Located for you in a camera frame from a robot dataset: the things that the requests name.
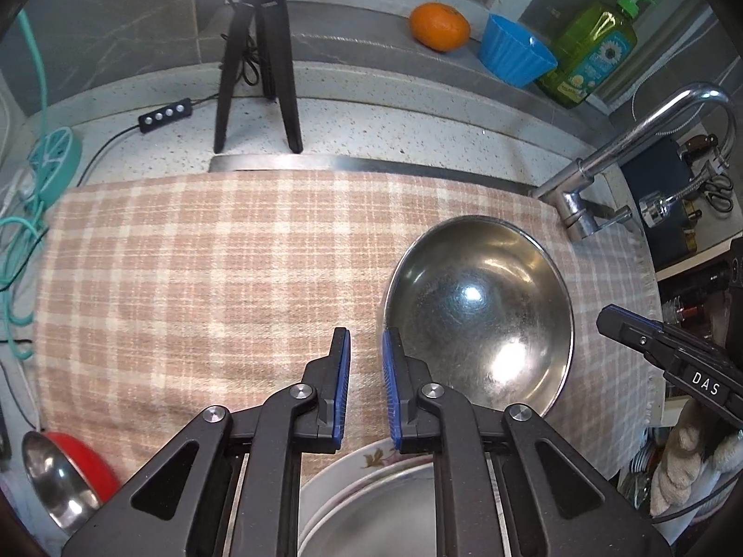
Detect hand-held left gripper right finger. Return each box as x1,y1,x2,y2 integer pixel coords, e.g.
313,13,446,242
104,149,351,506
381,328,674,557

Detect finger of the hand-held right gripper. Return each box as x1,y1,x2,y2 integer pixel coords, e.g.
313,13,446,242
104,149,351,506
597,304,686,371

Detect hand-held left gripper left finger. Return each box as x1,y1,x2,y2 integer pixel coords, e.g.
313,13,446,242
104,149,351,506
61,328,352,557

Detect large white leaf-print plate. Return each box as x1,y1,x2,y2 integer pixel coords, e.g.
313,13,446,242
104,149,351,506
299,440,436,557

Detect large steel bowl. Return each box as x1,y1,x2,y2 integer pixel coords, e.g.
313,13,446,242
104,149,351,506
377,214,575,419

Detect red bowl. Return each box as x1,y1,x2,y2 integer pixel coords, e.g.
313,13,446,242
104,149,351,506
43,430,123,505

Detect small steel bowl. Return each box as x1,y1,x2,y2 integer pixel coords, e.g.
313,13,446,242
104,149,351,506
22,430,102,535

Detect person's right hand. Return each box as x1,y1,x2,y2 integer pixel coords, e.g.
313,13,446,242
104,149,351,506
650,400,743,518

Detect white open shelf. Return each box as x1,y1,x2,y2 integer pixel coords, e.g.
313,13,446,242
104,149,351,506
653,226,743,282

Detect chrome faucet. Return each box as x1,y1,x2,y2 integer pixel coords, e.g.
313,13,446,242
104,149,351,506
528,82,738,243

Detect black scissors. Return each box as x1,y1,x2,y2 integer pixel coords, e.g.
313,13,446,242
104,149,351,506
705,171,735,213

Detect beige plaid cloth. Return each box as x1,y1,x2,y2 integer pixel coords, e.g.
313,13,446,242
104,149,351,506
32,169,663,494

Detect green dish soap bottle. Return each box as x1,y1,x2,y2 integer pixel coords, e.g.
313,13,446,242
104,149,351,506
534,0,656,108

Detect blue ribbed bowl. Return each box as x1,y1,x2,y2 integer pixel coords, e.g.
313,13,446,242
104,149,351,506
479,13,559,89

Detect black inline light remote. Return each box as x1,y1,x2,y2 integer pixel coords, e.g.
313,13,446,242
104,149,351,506
138,98,195,133

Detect orange tangerine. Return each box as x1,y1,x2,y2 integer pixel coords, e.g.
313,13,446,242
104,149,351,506
409,3,471,52

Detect black tripod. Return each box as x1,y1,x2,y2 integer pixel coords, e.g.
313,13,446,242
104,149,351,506
213,0,304,155

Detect teal round power strip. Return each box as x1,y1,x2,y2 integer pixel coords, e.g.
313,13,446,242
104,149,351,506
26,126,83,192

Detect chrome spray hose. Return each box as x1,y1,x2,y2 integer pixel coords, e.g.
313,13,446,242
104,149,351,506
639,156,729,227

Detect black light cable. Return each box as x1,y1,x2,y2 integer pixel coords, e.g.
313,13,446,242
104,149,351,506
75,0,262,187

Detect white cable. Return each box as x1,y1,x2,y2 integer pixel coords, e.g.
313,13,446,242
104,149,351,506
0,87,41,427

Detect teal cable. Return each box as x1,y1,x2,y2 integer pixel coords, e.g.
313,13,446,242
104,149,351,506
0,8,59,361

